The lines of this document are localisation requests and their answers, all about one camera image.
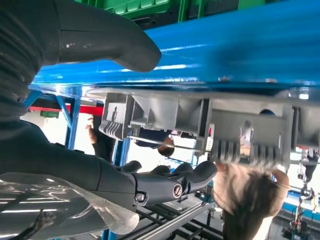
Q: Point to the green wall sign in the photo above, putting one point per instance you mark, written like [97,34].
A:
[49,114]

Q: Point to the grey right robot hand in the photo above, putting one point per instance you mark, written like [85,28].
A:
[62,172]

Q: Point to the person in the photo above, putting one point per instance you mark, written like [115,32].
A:
[105,149]
[250,205]
[166,150]

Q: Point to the red barrier belt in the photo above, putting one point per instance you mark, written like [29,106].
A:
[87,110]

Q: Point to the blue metal shelf rack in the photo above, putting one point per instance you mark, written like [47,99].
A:
[225,49]

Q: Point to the green plastic crate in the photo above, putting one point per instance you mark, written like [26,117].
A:
[244,4]
[130,6]

